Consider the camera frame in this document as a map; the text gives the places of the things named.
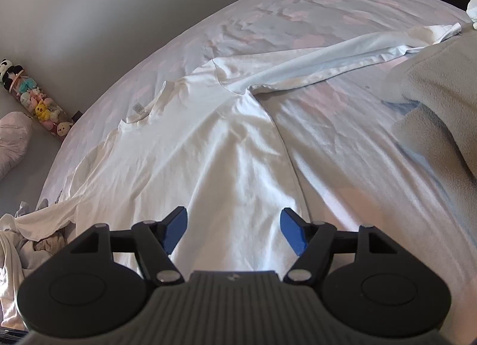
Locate white t-shirt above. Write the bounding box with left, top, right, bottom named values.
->
left=14, top=22, right=463, bottom=279

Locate pink dotted bed sheet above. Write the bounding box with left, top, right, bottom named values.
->
left=28, top=0, right=476, bottom=344

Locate pink dotted pillow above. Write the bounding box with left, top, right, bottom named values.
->
left=0, top=111, right=32, bottom=179

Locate grey fleece blanket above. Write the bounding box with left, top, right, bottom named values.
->
left=376, top=25, right=476, bottom=233

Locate tube of plush toys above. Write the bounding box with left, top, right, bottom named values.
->
left=1, top=59, right=74, bottom=140

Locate cream long sleeve garment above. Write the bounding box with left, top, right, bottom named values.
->
left=1, top=200, right=74, bottom=330

